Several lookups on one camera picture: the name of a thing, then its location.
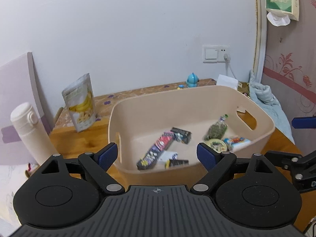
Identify long purple snack box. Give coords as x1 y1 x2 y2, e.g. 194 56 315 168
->
137 131 175 170

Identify green tea leaf packet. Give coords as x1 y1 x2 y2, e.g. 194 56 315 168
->
203 114 228 141

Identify banana chips pouch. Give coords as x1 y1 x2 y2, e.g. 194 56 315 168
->
62 73 96 132

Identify pink floral headboard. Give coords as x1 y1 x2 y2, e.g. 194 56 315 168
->
261 0 315 155

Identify white gold torn box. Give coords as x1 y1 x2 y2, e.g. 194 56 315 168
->
237 82 250 97

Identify blue toy figure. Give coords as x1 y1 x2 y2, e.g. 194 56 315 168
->
186 73 199 88

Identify white paper sheet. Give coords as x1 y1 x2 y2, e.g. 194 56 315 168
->
216 74 238 90

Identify round yellow tin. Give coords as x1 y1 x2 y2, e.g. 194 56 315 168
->
205 139 228 153

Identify white wall socket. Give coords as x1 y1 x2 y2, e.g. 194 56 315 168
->
217 45 230 63

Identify black patterned small box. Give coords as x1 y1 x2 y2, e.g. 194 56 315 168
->
170 127 192 144

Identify green tissue box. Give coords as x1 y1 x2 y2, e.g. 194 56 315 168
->
265 0 299 27

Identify white plug and cable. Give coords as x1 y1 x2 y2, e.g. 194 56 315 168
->
223 53 238 80

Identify white thermos bottle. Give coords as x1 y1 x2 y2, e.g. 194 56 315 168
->
10 102 57 165

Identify light blue blanket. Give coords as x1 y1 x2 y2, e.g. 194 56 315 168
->
248 71 295 143

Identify beige plastic storage basket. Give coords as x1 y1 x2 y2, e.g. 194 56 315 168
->
108 86 275 186

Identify white light switch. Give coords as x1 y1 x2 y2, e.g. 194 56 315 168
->
202 45 218 63

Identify cartoon rainbow tissue pack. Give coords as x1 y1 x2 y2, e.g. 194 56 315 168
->
223 136 251 152

